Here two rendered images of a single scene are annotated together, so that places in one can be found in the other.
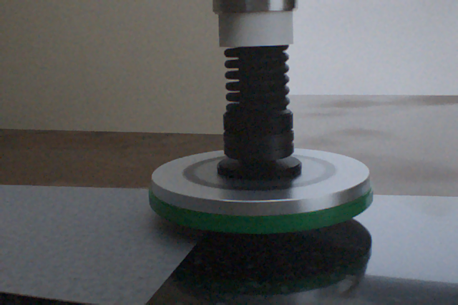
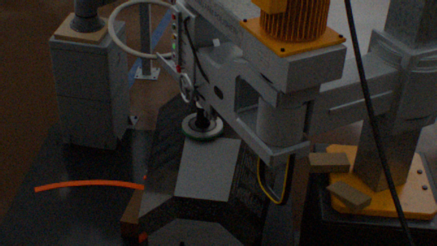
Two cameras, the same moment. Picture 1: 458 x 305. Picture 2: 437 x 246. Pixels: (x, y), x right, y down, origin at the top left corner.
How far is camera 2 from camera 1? 309 cm
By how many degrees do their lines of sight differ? 91
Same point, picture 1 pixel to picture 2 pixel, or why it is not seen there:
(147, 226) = (209, 143)
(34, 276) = (232, 151)
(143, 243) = (218, 142)
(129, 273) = (230, 142)
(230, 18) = not seen: hidden behind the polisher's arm
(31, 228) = (211, 157)
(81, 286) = (235, 146)
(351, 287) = not seen: hidden behind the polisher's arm
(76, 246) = (220, 150)
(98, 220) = (206, 150)
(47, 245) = (220, 153)
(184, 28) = not seen: outside the picture
